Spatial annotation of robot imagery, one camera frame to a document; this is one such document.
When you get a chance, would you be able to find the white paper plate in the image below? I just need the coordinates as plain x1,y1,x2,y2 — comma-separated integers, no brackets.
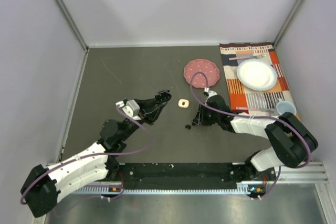
236,59,278,91

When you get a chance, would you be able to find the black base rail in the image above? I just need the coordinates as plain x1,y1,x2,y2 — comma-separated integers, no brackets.
113,163,249,190

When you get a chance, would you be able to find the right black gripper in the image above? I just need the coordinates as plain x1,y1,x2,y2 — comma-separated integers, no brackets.
193,103,221,126

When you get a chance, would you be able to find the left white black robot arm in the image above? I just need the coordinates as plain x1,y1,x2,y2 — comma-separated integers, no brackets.
20,91,171,218

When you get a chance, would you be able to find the black earbud charging case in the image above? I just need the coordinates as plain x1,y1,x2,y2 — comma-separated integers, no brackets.
154,90,172,104

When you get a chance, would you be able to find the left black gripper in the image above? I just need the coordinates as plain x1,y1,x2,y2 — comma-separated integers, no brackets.
119,97,167,141

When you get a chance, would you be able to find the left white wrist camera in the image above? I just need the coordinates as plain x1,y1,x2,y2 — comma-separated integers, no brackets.
115,100,141,121

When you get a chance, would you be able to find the grey slotted cable duct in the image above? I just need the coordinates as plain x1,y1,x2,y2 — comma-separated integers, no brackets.
74,183,265,197

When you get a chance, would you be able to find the light blue cup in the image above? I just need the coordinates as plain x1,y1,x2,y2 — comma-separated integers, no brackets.
276,98,297,115

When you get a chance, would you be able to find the aluminium frame profile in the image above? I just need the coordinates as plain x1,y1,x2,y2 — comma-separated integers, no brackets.
33,162,335,223

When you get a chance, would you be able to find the cream earbud charging case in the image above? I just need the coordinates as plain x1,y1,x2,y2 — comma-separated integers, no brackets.
178,99,190,109

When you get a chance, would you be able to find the pink dotted plate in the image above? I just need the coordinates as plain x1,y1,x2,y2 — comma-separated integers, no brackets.
183,59,220,89

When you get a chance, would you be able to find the patterned orange cloth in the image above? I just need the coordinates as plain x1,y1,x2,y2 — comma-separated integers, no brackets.
219,42,294,115

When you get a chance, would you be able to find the pink handled utensil upper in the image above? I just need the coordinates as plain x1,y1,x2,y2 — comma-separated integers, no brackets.
229,56,253,60

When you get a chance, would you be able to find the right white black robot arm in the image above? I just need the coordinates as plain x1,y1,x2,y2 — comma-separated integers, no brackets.
192,94,318,180

